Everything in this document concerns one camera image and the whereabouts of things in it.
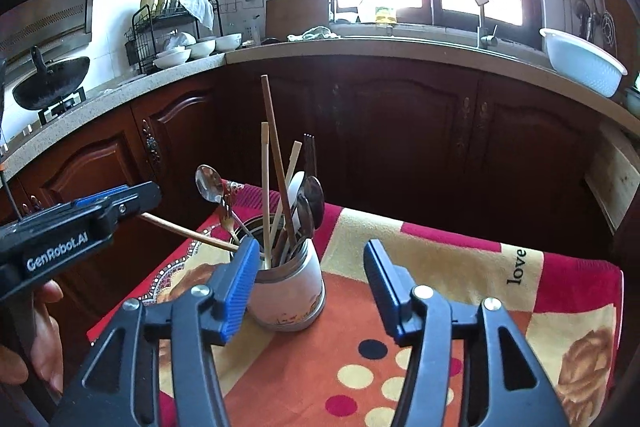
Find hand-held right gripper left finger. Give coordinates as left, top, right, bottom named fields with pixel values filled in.
left=50, top=236, right=263, bottom=427

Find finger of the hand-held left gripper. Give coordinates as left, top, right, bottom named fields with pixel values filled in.
left=100, top=181, right=162, bottom=233
left=72, top=188, right=130, bottom=208

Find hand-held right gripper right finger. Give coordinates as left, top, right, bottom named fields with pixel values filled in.
left=362, top=238, right=571, bottom=427

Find white steel utensil container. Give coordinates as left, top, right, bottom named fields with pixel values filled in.
left=235, top=217, right=326, bottom=333

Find metal fork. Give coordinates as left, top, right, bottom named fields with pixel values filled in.
left=218, top=192, right=246, bottom=244

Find pale wooden chopstick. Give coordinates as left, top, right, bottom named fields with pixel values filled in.
left=270, top=141, right=303, bottom=253
left=260, top=123, right=271, bottom=269

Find dark metal spoon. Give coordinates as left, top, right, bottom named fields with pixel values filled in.
left=304, top=176, right=325, bottom=238

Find long brown wooden chopstick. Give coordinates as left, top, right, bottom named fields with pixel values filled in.
left=261, top=75, right=299, bottom=248

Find person's left hand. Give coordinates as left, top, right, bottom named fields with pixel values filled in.
left=0, top=279, right=65, bottom=395

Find red orange printed blanket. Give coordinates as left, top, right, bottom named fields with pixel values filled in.
left=87, top=179, right=626, bottom=427

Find shiny metal spoon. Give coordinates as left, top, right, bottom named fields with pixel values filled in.
left=195, top=164, right=243, bottom=245

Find gas stove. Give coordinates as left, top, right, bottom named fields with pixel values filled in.
left=37, top=87, right=87, bottom=125

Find white plastic spoon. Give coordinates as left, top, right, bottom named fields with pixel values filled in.
left=286, top=171, right=307, bottom=238

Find black wok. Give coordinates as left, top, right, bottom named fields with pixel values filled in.
left=12, top=47, right=92, bottom=110

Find white bowl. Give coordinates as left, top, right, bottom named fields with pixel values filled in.
left=187, top=38, right=217, bottom=59
left=152, top=48, right=192, bottom=70
left=214, top=33, right=243, bottom=54

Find dark wooden base cabinets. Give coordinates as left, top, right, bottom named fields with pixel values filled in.
left=0, top=57, right=640, bottom=358

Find stone kitchen countertop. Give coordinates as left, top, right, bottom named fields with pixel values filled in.
left=0, top=32, right=640, bottom=178

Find wooden cutting board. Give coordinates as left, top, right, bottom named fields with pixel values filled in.
left=264, top=0, right=333, bottom=38

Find green rag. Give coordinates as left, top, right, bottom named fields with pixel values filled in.
left=286, top=26, right=343, bottom=42

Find pale cabinet side panel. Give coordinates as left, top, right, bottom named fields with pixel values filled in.
left=584, top=122, right=640, bottom=235

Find white plastic basin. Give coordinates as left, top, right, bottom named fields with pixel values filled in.
left=539, top=27, right=628, bottom=98

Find black wire dish rack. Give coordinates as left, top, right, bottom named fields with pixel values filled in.
left=125, top=0, right=224, bottom=75

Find hanging wire skimmer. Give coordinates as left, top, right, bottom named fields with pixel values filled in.
left=601, top=9, right=617, bottom=48

